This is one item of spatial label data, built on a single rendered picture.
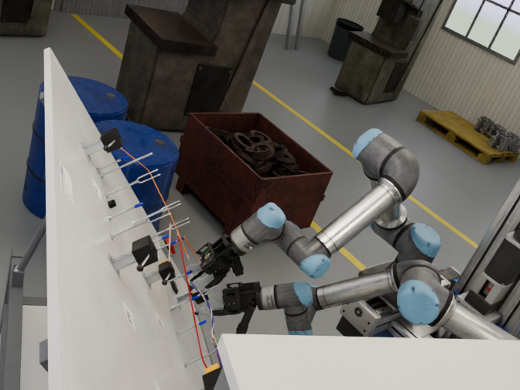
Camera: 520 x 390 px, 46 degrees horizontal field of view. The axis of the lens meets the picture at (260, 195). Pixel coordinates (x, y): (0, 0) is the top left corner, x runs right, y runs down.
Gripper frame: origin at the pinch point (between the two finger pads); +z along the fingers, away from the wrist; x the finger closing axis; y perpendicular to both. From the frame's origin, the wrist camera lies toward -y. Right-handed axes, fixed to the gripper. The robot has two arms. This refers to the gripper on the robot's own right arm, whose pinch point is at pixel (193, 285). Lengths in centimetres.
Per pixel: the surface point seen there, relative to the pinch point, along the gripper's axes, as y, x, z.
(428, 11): -480, -473, -165
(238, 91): -226, -312, 30
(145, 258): 50, 25, -23
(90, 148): 51, -12, -18
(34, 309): 13, -24, 53
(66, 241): 73, 33, -26
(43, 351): 78, 52, -23
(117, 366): 63, 51, -21
